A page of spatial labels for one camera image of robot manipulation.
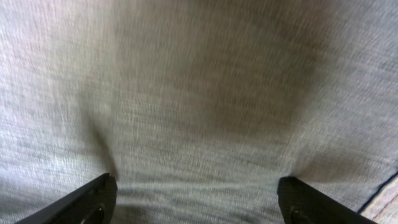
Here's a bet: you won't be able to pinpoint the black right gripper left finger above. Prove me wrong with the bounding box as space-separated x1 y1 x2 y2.
16 173 118 224

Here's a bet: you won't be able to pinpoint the light blue denim shorts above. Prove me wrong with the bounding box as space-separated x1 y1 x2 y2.
1 0 397 223

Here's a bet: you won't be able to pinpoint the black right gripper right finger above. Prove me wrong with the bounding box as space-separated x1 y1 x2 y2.
277 176 376 224

